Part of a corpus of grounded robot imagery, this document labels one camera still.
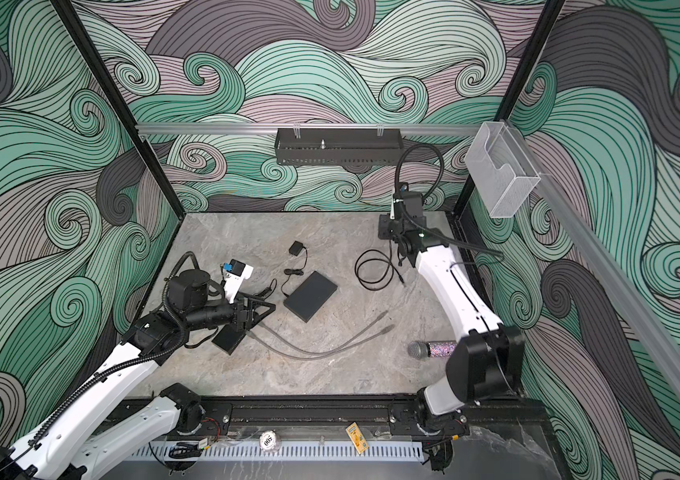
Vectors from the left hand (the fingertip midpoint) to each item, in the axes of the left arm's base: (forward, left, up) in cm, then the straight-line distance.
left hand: (269, 303), depth 70 cm
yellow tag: (-25, -23, -21) cm, 40 cm away
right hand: (+25, -32, +5) cm, 41 cm away
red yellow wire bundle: (-24, +11, -21) cm, 34 cm away
